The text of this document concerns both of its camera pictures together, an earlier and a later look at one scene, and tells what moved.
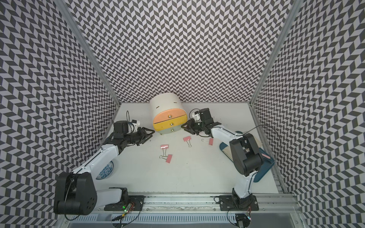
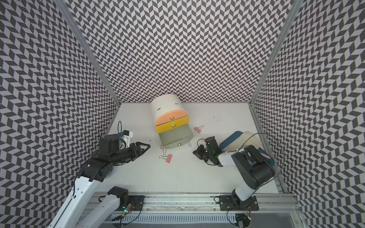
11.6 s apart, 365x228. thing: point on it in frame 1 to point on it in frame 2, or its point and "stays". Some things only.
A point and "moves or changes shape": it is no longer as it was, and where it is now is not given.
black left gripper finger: x=144 y=139 to x=143 y=152
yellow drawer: x=171 y=123 stays
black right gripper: x=188 y=127 to x=198 y=152
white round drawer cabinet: x=168 y=114 moves or changes shape
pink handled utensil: x=265 y=156 stays
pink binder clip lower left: x=168 y=159 stays
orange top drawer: x=168 y=114 stays
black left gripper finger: x=145 y=128 to x=141 y=151
